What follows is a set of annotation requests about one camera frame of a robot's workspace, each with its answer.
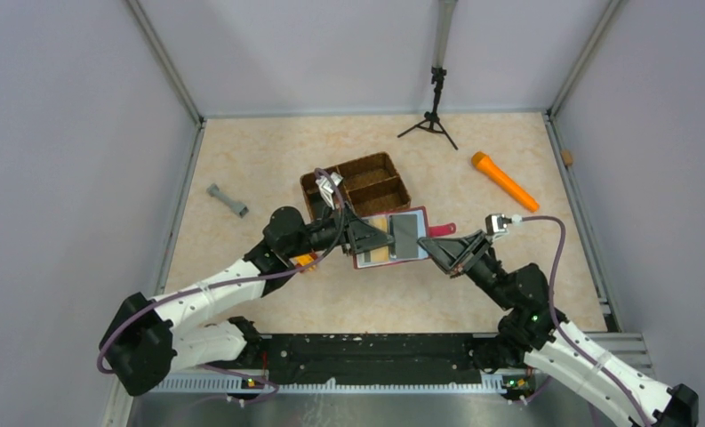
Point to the gold striped credit card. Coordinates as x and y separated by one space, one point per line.
376 257

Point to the orange toy car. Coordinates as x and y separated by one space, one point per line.
305 262

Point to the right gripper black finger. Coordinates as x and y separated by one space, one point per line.
474 239
444 252

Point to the brown wicker divided basket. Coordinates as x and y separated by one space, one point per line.
372 185

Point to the red leather card holder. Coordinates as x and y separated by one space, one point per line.
425 231

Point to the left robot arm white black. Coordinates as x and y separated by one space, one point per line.
150 337

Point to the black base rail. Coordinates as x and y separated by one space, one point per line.
413 361

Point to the black tripod stand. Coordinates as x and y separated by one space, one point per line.
431 122

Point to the small brown wall block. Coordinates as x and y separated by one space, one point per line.
567 157

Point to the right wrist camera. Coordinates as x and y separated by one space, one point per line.
497 225

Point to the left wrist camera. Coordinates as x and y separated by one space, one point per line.
328 187

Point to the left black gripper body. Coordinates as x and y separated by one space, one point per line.
351 234

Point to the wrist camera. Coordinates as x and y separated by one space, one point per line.
497 225
328 187

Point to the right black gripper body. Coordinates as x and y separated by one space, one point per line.
477 253

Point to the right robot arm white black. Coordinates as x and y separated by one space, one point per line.
540 336

